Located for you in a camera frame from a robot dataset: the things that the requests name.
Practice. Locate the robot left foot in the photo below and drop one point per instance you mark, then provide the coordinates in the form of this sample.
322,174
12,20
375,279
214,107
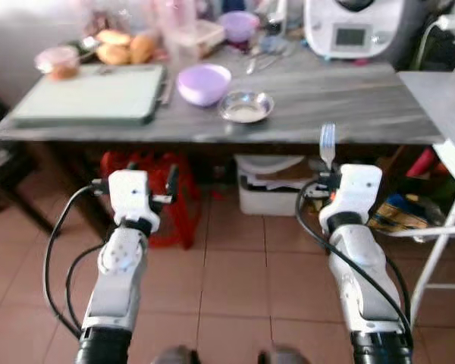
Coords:
176,355

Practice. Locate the clear plastic pitcher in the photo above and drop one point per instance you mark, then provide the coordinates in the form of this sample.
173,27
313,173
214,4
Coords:
178,30

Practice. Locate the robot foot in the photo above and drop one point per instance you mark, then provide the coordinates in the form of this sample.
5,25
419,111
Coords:
284,355
176,355

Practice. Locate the red plastic stool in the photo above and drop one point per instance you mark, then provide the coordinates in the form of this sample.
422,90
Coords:
183,216

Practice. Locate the red plastic item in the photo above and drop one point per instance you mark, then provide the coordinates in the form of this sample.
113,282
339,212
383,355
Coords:
423,163

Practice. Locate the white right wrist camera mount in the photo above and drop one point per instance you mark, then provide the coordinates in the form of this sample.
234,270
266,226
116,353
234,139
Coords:
356,189

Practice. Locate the blue and yellow bag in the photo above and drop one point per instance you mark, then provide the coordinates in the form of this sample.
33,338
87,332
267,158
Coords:
402,214

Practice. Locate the golden bread roll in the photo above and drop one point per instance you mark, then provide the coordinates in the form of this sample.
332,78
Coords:
142,48
114,36
112,54

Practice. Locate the pale green cutting board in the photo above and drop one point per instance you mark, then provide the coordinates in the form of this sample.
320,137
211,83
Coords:
91,95

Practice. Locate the metal spoon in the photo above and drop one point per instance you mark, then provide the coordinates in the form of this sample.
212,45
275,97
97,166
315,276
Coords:
252,64

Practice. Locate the silver metal fork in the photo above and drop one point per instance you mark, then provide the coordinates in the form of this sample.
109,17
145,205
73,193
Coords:
327,144

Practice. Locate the white storage box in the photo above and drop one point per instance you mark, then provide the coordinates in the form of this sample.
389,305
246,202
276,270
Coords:
265,197

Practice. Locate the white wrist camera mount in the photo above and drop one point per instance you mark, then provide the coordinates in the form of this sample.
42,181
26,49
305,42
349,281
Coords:
356,189
129,193

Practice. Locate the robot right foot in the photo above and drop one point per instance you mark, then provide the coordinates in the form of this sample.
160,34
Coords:
284,355

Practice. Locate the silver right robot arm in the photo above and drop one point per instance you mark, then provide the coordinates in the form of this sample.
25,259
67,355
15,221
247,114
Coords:
364,273

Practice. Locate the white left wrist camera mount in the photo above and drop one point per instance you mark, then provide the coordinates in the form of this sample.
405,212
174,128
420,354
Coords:
129,193

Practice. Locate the large purple plastic bowl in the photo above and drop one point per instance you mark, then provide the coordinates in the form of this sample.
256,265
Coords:
203,83

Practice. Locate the white kitchen appliance with display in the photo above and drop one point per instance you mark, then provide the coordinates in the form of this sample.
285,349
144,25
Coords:
356,30

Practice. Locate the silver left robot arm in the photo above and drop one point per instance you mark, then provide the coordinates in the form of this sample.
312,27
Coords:
121,280

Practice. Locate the black chair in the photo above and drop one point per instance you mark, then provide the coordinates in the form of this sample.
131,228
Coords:
7,182

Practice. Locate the small purple plastic bowl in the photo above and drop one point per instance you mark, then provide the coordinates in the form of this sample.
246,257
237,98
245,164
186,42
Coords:
239,25

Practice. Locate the white folding table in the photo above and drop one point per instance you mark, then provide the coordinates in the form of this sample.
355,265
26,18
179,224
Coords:
444,98

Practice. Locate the beige lidded food container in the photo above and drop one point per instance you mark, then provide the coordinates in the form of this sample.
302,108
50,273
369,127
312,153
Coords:
210,38

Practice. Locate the shallow metal bowl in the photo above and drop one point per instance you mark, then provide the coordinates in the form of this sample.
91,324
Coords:
246,108

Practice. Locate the clear tub with orange food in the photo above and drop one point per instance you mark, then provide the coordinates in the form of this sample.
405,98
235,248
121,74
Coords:
58,62

